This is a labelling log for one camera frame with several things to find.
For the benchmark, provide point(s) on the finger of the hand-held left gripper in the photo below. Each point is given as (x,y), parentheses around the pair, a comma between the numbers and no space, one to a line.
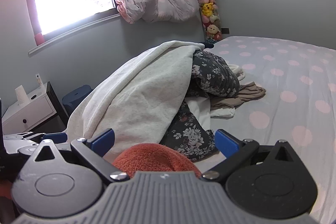
(55,137)

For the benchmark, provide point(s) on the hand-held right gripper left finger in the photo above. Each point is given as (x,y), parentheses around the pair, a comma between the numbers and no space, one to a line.
(103,140)

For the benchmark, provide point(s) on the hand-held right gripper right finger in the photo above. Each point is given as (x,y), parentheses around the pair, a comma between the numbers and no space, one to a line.
(225,144)

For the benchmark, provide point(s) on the white sweatshirt with navy cuffs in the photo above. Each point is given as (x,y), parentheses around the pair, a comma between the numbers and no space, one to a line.
(136,98)

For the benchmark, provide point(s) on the white nightstand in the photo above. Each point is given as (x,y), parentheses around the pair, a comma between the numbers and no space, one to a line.
(26,111)

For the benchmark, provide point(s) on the dark floral print garment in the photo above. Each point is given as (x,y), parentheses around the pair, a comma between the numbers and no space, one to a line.
(189,134)

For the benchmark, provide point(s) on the blue stool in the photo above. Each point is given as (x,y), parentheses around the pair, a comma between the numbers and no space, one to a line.
(76,98)

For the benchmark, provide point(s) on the beige garment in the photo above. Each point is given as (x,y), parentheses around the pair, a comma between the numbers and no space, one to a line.
(241,95)

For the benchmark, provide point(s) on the orange fuzzy cloth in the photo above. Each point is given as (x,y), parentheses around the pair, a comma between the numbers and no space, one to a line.
(152,158)

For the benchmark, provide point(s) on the grey floral denim garment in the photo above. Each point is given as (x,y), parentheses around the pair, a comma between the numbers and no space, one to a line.
(215,74)

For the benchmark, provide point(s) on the polka dot bed sheet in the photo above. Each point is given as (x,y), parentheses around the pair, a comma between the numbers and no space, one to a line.
(288,82)

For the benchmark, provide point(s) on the pink cylinder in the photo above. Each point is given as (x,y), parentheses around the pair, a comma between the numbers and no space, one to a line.
(39,38)

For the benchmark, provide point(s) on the clear tube of plush toys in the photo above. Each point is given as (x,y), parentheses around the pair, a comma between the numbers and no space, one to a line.
(208,8)

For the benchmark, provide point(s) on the black wall socket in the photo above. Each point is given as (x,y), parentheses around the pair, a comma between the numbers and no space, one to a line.
(225,30)

